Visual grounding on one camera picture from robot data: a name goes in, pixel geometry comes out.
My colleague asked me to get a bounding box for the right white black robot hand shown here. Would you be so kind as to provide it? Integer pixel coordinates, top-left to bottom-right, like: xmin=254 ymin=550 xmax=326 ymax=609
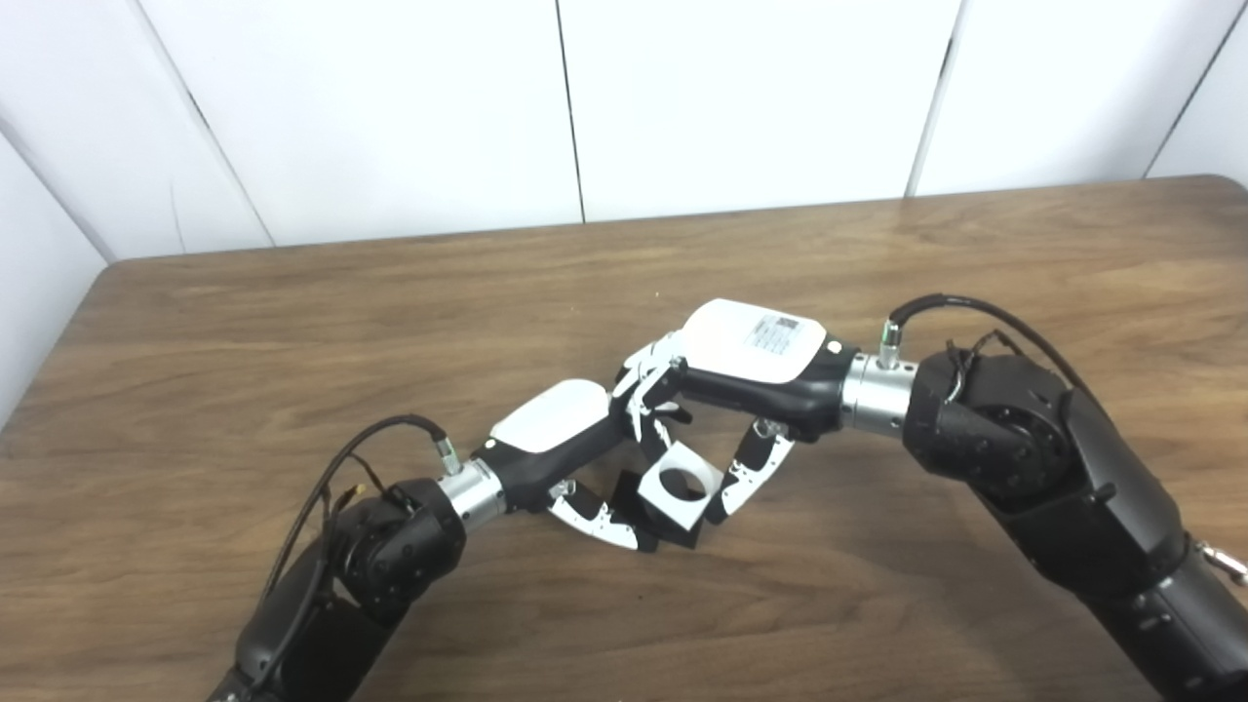
xmin=612 ymin=298 xmax=859 ymax=527

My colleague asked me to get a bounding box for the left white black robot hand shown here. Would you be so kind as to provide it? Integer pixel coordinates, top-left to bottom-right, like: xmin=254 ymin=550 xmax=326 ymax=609
xmin=473 ymin=378 xmax=683 ymax=555

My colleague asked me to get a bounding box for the white square piece with hole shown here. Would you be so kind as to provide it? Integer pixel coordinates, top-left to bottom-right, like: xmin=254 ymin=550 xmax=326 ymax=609
xmin=639 ymin=441 xmax=725 ymax=532

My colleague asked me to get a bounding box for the black peg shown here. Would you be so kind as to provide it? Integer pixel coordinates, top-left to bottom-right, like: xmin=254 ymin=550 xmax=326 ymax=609
xmin=609 ymin=468 xmax=708 ymax=552

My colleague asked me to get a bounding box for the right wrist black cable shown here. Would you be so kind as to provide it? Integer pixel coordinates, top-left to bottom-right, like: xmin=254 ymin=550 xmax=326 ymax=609
xmin=877 ymin=292 xmax=1103 ymax=410

